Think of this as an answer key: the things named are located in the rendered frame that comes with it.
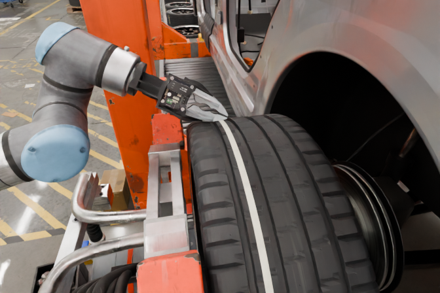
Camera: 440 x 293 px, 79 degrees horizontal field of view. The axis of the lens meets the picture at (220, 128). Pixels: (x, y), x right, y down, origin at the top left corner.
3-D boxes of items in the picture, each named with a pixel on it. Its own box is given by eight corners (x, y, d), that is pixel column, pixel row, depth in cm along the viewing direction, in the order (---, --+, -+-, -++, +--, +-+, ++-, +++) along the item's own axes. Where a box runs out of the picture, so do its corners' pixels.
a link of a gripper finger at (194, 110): (225, 133, 56) (184, 116, 54) (220, 128, 62) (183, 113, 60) (231, 119, 56) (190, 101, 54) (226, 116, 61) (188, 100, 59)
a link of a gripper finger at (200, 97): (231, 119, 56) (190, 101, 54) (226, 116, 61) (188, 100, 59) (237, 105, 55) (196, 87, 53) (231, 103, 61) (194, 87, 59)
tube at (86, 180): (160, 226, 57) (152, 191, 51) (62, 241, 54) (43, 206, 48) (160, 170, 72) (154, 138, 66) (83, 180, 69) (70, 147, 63)
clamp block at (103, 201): (111, 210, 70) (107, 195, 67) (74, 214, 69) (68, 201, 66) (114, 195, 75) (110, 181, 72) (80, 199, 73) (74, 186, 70)
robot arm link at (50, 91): (25, 144, 50) (38, 84, 46) (33, 115, 59) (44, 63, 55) (80, 151, 55) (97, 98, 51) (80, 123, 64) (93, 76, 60)
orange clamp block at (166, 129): (184, 146, 66) (181, 110, 68) (152, 150, 65) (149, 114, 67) (184, 150, 73) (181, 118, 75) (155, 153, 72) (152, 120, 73)
